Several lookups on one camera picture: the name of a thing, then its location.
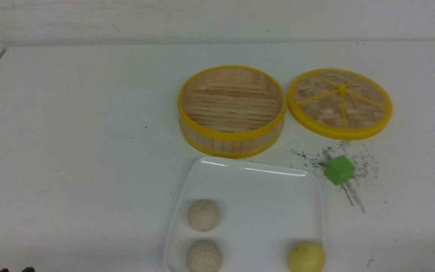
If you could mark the white steamed bun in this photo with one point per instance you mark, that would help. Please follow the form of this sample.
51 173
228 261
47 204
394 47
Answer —
203 215
204 256

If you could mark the yellow steamed bun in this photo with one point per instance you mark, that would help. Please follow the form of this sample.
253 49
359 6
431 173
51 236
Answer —
306 256

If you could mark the white square plate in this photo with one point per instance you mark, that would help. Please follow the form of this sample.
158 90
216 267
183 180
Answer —
265 210

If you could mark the yellow rimmed bamboo steamer basket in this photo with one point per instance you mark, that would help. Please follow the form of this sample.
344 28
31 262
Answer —
231 111

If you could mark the green cube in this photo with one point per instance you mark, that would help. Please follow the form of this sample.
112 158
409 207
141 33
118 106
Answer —
339 170

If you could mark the yellow rimmed woven steamer lid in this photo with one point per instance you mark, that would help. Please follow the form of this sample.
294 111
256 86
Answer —
339 104

